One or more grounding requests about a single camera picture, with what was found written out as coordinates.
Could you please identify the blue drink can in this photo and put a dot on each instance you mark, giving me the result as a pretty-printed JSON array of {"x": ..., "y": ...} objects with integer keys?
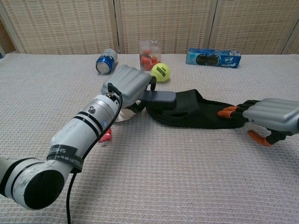
[{"x": 106, "y": 62}]

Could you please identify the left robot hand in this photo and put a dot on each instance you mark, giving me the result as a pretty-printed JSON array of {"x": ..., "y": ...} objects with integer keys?
[{"x": 127, "y": 85}]

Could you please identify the beige waffle table cloth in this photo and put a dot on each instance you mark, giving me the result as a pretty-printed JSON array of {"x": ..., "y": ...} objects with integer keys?
[{"x": 163, "y": 175}]

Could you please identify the clear box with orange pieces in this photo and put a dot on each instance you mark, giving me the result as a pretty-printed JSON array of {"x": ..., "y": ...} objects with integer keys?
[{"x": 149, "y": 57}]

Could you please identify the black rubber slipper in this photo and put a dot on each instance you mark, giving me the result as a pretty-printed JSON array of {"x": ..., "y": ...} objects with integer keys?
[{"x": 194, "y": 112}]

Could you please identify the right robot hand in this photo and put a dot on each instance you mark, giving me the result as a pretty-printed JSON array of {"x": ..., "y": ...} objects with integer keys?
[{"x": 264, "y": 116}]

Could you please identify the round stainless steel plate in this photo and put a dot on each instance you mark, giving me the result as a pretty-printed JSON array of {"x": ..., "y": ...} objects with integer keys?
[{"x": 125, "y": 116}]

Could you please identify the yellow tennis ball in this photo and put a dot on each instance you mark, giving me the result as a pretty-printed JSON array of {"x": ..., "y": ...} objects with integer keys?
[{"x": 160, "y": 72}]

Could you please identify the grey cleaning brush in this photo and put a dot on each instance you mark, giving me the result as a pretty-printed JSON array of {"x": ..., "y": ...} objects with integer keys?
[{"x": 161, "y": 96}]

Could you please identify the blue cookie box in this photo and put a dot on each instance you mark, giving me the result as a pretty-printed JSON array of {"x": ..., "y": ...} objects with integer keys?
[{"x": 213, "y": 58}]

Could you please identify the small red packet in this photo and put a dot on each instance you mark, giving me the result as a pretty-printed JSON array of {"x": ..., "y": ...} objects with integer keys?
[{"x": 106, "y": 137}]

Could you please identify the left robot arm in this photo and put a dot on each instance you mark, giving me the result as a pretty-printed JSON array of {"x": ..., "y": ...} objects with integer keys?
[{"x": 53, "y": 151}]

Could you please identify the woven folding screen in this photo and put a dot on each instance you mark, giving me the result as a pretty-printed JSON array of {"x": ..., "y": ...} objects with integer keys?
[{"x": 163, "y": 23}]

